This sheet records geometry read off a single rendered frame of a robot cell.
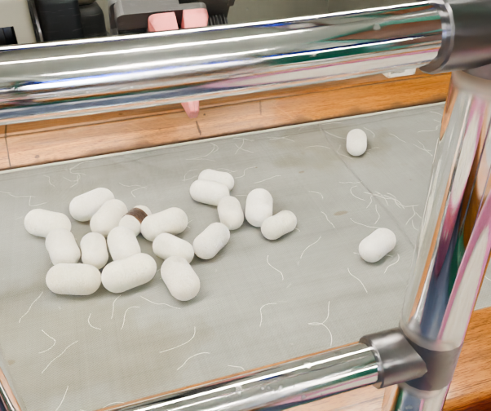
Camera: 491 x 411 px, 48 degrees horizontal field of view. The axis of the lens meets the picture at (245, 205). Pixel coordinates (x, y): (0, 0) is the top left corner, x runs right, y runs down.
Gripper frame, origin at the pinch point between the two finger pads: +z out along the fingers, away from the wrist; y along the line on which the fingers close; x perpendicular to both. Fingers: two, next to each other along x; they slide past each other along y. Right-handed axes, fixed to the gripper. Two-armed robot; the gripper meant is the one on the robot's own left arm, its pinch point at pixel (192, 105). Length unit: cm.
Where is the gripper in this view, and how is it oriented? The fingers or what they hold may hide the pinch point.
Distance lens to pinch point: 45.2
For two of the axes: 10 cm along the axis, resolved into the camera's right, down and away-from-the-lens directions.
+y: 9.6, -1.8, 2.3
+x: -1.8, 2.6, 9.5
